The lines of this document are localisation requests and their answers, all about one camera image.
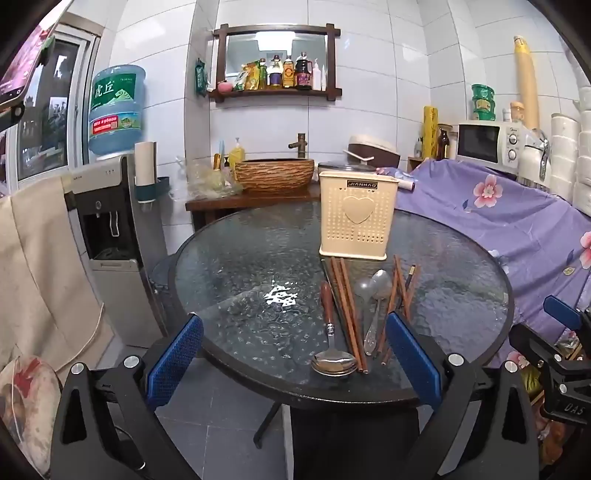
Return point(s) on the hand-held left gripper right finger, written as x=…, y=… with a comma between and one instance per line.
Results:
x=413, y=360

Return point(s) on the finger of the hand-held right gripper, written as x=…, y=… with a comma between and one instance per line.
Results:
x=554, y=369
x=561, y=311

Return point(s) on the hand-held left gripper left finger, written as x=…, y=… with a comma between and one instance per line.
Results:
x=175, y=360

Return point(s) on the cream perforated utensil holder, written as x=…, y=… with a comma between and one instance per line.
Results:
x=358, y=230

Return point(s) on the purple floral cloth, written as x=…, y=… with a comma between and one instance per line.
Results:
x=485, y=221

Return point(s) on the grey water dispenser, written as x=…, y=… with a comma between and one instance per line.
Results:
x=115, y=240

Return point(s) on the white thermos jug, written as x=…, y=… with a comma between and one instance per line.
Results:
x=531, y=161

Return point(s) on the floral cushion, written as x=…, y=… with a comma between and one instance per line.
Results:
x=27, y=401

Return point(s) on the stack of white containers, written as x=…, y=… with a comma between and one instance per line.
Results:
x=565, y=152

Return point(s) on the wooden counter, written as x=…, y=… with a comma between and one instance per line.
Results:
x=217, y=203

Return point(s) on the beige cloth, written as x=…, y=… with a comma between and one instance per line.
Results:
x=37, y=258

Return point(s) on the clear plastic bags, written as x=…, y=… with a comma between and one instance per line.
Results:
x=207, y=182

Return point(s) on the white microwave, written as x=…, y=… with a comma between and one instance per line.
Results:
x=480, y=141

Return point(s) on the paper cup dispenser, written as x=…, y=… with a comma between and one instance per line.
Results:
x=145, y=161

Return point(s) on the jar with orange lid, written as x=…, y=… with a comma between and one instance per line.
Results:
x=518, y=113

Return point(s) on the dark glass bottle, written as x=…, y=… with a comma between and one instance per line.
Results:
x=443, y=145

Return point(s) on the pot with glass lid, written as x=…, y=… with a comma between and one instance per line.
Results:
x=341, y=167

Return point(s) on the wicker wash basin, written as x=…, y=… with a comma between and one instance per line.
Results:
x=272, y=177

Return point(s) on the yellow soap bottle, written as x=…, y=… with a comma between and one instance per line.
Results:
x=237, y=154

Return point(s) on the brown and white rice cooker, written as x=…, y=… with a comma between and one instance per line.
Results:
x=374, y=147

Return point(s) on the yellow wrapped roll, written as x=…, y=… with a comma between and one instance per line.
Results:
x=430, y=134

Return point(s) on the green container stack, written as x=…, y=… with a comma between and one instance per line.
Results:
x=482, y=101

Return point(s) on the cream rolled mat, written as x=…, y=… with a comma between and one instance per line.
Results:
x=526, y=83

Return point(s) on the bamboo faucet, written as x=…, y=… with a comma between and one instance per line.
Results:
x=301, y=147

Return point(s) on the blue water jug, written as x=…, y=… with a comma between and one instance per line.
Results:
x=115, y=110

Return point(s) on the window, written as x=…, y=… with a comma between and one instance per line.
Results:
x=51, y=120

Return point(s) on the pink round jar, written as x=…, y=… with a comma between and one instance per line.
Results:
x=225, y=86

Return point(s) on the green hanging packet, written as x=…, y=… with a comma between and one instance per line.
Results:
x=201, y=78

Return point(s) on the yellow packet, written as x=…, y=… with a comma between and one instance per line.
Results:
x=251, y=76

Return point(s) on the green bottle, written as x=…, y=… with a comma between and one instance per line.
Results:
x=262, y=74

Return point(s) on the white slim bottle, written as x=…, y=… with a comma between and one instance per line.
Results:
x=317, y=74

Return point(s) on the blue-label bottle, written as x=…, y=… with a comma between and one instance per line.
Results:
x=274, y=71

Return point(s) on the amber oil bottle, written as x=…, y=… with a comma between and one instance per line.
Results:
x=288, y=71

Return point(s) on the dark sauce bottle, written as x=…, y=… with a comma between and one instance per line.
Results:
x=303, y=69

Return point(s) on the wooden-framed mirror shelf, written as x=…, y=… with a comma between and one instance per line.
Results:
x=272, y=46

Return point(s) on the phone on mount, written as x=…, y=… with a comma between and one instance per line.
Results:
x=23, y=64

